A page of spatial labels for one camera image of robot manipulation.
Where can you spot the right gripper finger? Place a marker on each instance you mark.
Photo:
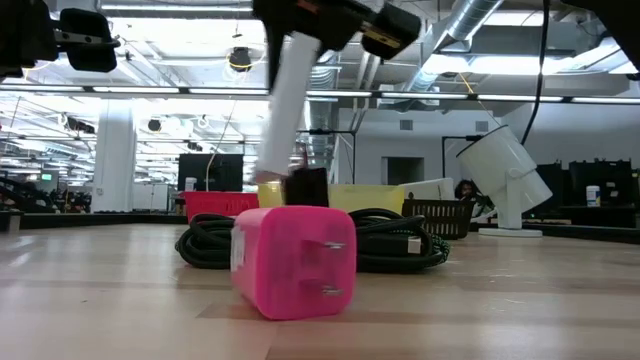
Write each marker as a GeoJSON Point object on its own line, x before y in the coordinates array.
{"type": "Point", "coordinates": [275, 55]}

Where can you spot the long white box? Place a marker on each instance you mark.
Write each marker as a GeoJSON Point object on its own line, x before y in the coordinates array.
{"type": "Point", "coordinates": [290, 110]}

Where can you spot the small black adapter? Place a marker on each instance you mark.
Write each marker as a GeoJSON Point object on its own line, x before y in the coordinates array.
{"type": "Point", "coordinates": [305, 190]}

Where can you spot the pink wall charger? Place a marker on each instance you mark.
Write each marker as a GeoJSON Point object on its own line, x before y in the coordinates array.
{"type": "Point", "coordinates": [280, 260]}

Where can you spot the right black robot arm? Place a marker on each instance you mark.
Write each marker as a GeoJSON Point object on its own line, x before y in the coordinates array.
{"type": "Point", "coordinates": [615, 25]}

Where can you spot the yellow translucent plastic bin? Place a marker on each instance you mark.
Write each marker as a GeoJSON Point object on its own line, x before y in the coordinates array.
{"type": "Point", "coordinates": [365, 197]}

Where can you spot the black ceiling spotlight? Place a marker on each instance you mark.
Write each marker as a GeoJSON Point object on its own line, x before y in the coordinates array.
{"type": "Point", "coordinates": [240, 59]}

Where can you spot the wide black metal stand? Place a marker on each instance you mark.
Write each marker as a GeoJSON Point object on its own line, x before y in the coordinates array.
{"type": "Point", "coordinates": [330, 131]}

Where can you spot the long ceiling light strip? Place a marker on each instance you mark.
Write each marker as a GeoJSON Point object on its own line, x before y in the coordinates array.
{"type": "Point", "coordinates": [135, 90]}

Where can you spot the black background monitor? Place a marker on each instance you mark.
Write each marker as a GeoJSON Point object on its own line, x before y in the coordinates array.
{"type": "Point", "coordinates": [225, 172]}

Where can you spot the white building column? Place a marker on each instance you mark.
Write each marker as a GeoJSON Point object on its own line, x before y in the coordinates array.
{"type": "Point", "coordinates": [114, 155]}

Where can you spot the plain white canister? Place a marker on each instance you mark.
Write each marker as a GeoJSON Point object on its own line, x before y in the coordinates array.
{"type": "Point", "coordinates": [190, 184]}

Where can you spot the red plastic basket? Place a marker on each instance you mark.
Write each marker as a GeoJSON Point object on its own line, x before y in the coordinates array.
{"type": "Point", "coordinates": [220, 202]}

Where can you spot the narrow black metal stand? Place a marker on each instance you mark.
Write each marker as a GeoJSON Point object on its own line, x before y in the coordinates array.
{"type": "Point", "coordinates": [443, 155]}

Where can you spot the person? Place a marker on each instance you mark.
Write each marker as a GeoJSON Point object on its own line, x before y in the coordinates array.
{"type": "Point", "coordinates": [465, 189]}

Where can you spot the black plastic basket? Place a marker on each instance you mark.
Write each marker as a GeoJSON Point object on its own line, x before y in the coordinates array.
{"type": "Point", "coordinates": [440, 217]}

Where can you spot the white canister with blue label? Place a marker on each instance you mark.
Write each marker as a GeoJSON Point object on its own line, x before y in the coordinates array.
{"type": "Point", "coordinates": [593, 196]}

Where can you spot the black equipment cabinets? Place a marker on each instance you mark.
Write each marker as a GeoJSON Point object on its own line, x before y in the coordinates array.
{"type": "Point", "coordinates": [615, 182]}

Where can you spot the silver ventilation duct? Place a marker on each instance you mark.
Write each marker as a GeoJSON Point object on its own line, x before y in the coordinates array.
{"type": "Point", "coordinates": [465, 20]}

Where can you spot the black aluminium table frame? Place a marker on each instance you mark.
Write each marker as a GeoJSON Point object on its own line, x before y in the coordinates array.
{"type": "Point", "coordinates": [100, 220]}

